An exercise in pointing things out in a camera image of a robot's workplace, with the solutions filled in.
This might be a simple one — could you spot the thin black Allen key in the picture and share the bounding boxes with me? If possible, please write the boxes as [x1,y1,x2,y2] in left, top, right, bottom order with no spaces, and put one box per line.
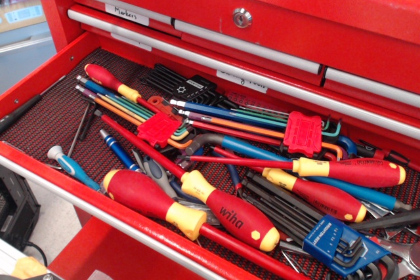
[68,102,97,157]

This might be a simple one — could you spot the black torx key set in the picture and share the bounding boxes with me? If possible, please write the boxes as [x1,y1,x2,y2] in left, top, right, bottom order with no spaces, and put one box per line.
[145,64,239,110]

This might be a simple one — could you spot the large blue sleeve Allen key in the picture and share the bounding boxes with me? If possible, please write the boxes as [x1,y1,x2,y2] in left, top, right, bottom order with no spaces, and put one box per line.
[185,134,411,211]

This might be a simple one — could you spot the small red yellow screwdriver back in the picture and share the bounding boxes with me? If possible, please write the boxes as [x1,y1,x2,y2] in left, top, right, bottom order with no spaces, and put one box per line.
[84,64,161,113]

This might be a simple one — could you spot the white Markers label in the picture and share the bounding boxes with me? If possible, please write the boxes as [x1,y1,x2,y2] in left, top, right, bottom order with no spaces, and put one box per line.
[104,3,149,26]

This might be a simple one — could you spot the black pen tool left edge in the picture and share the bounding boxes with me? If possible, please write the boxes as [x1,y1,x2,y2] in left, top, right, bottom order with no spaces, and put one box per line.
[0,75,66,134]

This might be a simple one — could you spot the blue metal pen screwdriver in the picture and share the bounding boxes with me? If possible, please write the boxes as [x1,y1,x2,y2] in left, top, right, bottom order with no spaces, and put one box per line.
[100,129,141,172]

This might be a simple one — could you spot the blue white precision screwdriver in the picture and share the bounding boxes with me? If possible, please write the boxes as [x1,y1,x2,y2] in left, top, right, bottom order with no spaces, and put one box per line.
[47,146,100,191]

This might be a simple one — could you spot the red holder rainbow hex keys left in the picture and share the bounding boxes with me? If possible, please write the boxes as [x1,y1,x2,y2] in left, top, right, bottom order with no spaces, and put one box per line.
[76,75,192,150]

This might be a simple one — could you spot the red holder rainbow hex keys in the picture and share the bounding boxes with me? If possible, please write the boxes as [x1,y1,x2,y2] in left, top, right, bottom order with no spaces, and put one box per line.
[76,75,192,150]
[170,100,357,159]

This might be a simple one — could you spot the black box on floor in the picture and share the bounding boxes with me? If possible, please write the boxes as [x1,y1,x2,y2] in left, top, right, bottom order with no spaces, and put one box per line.
[1,166,41,250]

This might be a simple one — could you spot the silver chest lock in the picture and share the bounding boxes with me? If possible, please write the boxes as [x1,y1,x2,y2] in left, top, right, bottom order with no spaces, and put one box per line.
[232,8,253,28]

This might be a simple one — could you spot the white handwritten drawer label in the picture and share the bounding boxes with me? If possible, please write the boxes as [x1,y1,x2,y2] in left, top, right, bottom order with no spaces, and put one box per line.
[216,70,268,94]

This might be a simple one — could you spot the big red yellow screwdriver front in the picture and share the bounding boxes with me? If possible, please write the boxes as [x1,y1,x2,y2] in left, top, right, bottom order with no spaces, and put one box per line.
[104,170,305,279]

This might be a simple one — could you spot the red tool chest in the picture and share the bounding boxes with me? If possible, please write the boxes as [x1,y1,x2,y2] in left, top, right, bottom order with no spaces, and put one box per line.
[29,0,420,280]

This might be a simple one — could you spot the red holder rainbow hex keys right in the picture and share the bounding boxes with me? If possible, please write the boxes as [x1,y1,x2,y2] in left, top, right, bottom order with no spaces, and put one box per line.
[170,100,357,159]

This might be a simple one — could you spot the black red drawer liner mat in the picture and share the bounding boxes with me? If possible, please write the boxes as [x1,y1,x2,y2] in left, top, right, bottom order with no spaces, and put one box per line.
[1,48,419,279]

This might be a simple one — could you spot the open red drawer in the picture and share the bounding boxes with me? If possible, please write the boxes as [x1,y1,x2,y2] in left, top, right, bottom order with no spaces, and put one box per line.
[1,33,419,279]

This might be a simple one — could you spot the large red yellow Wiha screwdriver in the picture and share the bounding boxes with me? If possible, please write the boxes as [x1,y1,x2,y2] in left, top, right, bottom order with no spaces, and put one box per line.
[100,114,280,252]

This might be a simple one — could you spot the red yellow screwdriver right lower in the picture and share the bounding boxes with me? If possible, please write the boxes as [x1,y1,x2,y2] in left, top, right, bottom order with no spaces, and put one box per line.
[217,156,367,223]

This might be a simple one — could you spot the black red tool right edge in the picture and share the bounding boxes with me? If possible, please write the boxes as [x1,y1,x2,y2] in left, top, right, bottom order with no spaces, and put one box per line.
[356,140,419,172]

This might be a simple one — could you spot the red yellow screwdriver right upper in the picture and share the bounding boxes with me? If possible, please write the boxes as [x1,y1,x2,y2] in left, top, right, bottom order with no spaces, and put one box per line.
[187,155,406,188]

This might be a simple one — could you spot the blue holder black hex keys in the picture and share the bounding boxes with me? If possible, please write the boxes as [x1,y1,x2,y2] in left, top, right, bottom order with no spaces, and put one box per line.
[241,172,399,279]

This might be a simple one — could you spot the silver combination wrench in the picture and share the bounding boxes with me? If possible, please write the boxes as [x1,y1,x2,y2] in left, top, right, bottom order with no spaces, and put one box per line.
[371,237,419,279]

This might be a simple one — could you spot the grey blue handled pliers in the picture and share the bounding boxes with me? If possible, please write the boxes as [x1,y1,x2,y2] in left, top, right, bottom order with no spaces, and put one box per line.
[132,149,200,203]

